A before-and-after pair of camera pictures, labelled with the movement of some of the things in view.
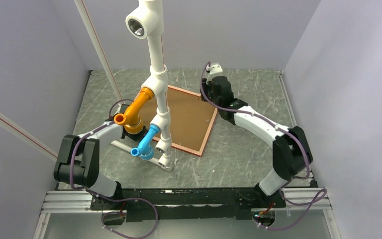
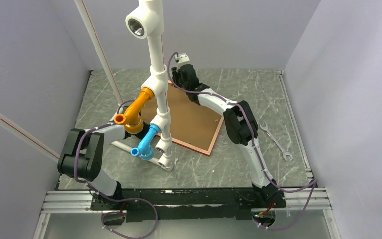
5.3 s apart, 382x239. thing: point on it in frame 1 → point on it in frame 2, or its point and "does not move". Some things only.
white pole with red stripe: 81,6 does not move
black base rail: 187,203 does not move
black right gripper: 206,87 → 176,74
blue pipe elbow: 145,151 does not move
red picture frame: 191,119 → 197,151
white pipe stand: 146,22 does not move
